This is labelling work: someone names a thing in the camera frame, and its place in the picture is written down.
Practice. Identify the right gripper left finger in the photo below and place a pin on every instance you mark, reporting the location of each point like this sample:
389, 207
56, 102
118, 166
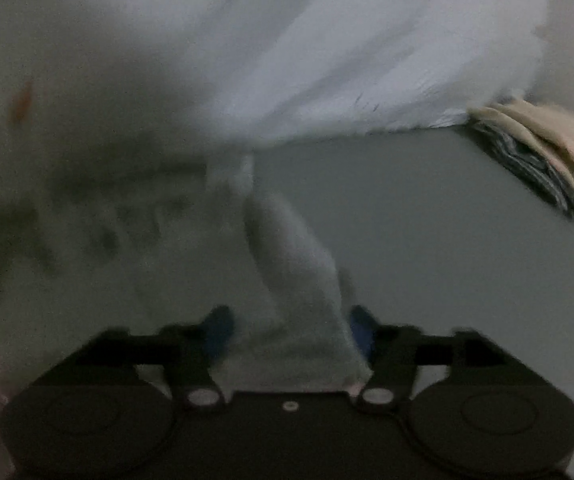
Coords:
190, 351

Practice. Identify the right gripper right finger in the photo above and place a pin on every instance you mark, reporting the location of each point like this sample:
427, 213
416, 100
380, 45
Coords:
386, 351

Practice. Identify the light grey zip hoodie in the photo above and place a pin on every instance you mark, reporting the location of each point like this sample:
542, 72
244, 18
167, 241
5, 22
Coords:
136, 241

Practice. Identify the white carrot print blanket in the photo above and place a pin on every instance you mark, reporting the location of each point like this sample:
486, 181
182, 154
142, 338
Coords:
192, 75

